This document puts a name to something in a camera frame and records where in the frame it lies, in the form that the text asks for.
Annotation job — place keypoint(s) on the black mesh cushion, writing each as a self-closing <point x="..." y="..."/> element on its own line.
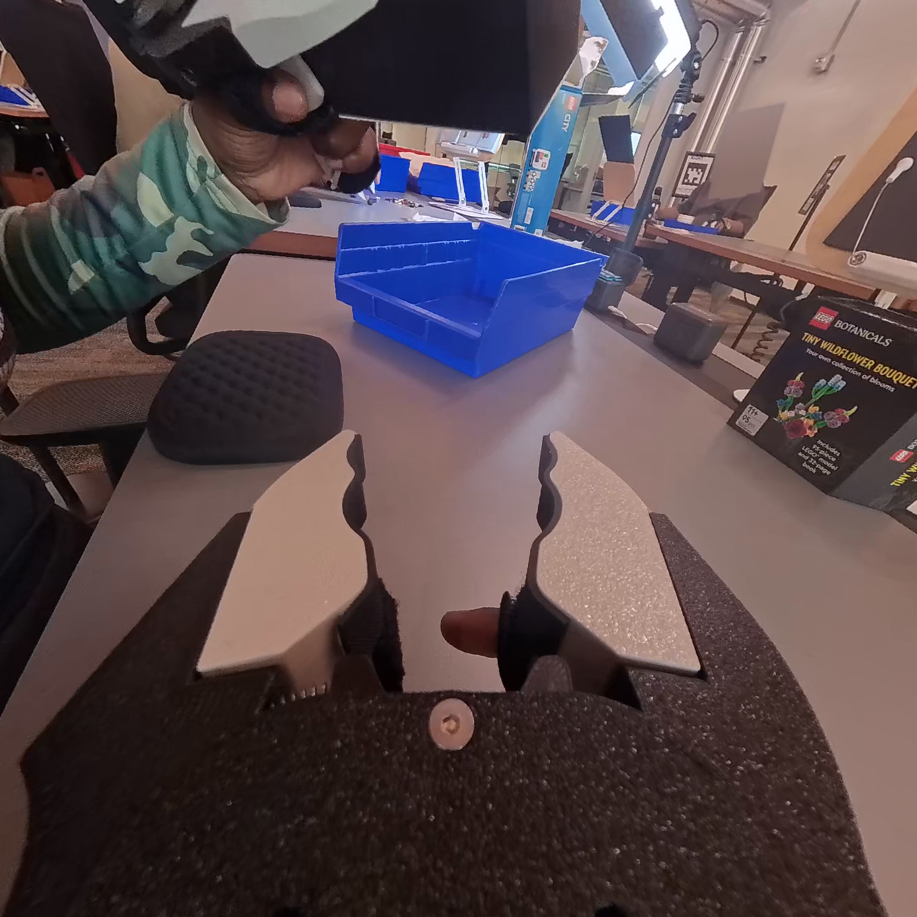
<point x="247" y="397"/>

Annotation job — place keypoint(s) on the grey desk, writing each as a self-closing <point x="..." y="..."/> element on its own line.
<point x="745" y="573"/>

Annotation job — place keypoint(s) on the matte black box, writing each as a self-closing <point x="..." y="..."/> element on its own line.
<point x="444" y="58"/>

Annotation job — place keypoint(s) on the bright studio light panel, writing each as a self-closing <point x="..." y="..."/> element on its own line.
<point x="645" y="32"/>

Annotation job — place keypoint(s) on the black light stand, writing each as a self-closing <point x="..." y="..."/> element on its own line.
<point x="652" y="186"/>

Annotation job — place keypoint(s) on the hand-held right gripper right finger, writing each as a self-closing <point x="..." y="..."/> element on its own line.
<point x="616" y="573"/>

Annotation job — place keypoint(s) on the black white marker tag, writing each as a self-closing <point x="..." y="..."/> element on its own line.
<point x="694" y="174"/>

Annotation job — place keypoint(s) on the black board on white stand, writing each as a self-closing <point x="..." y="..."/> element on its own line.
<point x="881" y="229"/>

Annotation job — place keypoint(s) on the black glossy cardboard box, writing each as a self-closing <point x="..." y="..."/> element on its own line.
<point x="838" y="409"/>

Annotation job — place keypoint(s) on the person's left hand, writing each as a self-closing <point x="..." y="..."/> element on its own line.
<point x="272" y="143"/>

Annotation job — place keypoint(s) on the person's left forearm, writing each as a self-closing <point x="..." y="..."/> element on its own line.
<point x="115" y="237"/>

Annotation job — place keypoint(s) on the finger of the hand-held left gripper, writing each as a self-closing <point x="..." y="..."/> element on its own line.
<point x="280" y="26"/>

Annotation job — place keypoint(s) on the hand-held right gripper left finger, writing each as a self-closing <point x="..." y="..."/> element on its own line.
<point x="287" y="573"/>

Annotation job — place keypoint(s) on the person's dark clothing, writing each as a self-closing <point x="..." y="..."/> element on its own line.
<point x="32" y="573"/>

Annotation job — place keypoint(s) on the small blue plastic bin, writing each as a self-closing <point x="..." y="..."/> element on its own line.
<point x="430" y="179"/>

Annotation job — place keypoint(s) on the blue printed carton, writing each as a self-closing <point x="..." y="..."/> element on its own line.
<point x="548" y="158"/>

